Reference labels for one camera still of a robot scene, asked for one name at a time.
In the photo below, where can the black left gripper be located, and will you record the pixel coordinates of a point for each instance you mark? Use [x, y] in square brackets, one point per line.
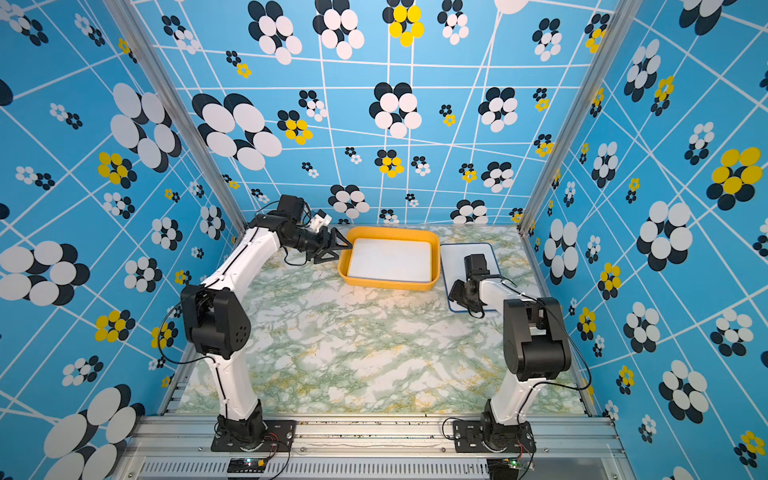
[319, 255]

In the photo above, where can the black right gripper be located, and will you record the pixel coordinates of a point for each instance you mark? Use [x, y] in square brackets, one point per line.
[455, 295]

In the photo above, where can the blue-framed whiteboard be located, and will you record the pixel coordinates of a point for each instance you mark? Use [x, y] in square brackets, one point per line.
[459, 258]

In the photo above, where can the yellow-framed whiteboard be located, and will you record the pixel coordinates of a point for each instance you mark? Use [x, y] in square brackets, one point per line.
[391, 260]

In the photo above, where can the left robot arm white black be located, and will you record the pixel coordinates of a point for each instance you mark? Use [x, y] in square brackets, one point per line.
[217, 325]

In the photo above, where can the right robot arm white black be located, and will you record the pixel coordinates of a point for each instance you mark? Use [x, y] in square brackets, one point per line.
[535, 350]

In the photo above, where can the right green circuit board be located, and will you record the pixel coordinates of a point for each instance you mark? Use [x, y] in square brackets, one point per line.
[503, 469]

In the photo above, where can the green circuit board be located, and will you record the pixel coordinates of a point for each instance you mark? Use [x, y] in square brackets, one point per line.
[247, 467]
[503, 469]

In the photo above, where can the left green circuit board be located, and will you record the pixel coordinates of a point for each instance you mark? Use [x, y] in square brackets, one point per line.
[247, 467]

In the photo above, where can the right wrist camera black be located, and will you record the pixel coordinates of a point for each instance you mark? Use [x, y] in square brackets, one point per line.
[476, 267]

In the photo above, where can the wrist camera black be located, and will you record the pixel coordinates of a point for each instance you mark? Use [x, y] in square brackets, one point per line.
[476, 267]
[297, 210]

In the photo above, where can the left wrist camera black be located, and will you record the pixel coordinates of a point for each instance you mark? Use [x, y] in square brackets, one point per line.
[297, 210]

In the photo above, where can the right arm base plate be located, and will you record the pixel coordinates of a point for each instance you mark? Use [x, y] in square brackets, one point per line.
[474, 436]

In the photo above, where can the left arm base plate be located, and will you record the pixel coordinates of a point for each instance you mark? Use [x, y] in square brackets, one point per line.
[253, 435]

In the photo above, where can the aluminium front rail frame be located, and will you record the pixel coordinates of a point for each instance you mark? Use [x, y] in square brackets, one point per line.
[374, 447]

